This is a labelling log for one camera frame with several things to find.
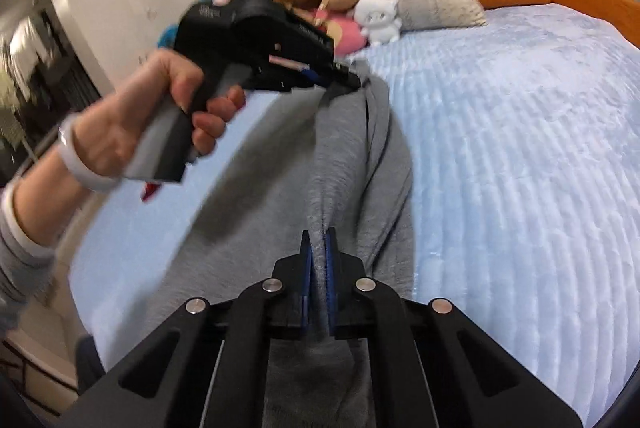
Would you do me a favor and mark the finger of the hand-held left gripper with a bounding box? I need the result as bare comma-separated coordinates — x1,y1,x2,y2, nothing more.
244,74,323,96
299,60,362,92

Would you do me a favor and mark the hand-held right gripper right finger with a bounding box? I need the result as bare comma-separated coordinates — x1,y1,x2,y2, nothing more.
324,228,583,428

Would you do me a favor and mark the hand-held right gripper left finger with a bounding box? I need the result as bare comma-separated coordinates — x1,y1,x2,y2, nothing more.
55,230,315,428

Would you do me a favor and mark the grey zip jacket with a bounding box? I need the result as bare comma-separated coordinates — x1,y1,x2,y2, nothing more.
82,75,417,428

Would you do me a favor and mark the person's left forearm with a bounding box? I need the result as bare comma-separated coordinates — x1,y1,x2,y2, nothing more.
0,158,93,340

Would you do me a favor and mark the person's left hand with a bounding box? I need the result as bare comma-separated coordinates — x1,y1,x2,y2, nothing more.
74,48,248,189

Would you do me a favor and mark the pink round plush cushion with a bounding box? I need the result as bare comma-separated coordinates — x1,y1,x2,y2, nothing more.
300,5,369,57

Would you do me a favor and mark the white plush toy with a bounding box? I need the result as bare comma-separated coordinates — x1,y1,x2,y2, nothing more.
354,0,404,48

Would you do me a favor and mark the red garment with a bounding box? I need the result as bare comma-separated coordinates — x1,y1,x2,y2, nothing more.
140,180,164,204

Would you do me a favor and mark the white wristband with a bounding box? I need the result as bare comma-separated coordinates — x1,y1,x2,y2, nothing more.
57,113,122,195

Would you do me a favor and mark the dark window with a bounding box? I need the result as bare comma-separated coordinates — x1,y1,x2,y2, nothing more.
0,0,103,186

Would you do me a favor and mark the dark cloth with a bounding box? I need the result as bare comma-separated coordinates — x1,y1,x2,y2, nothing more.
75,335,109,397

